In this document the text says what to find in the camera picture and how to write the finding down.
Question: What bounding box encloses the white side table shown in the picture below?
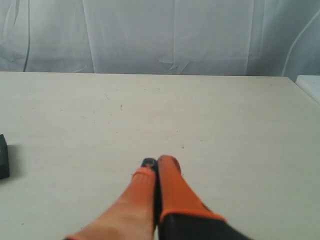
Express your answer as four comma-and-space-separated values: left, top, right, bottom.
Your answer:
295, 75, 320, 105

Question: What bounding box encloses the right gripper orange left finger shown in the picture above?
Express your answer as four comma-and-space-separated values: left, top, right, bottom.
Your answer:
65, 158, 157, 240

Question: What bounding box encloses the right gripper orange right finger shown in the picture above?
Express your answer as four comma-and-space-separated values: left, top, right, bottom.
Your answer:
157, 155, 249, 240

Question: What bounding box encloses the small black box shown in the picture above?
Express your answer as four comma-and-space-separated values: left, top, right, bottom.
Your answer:
0, 134, 10, 180

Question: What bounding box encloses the white backdrop cloth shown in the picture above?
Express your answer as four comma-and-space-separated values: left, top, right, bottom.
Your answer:
0, 0, 320, 79

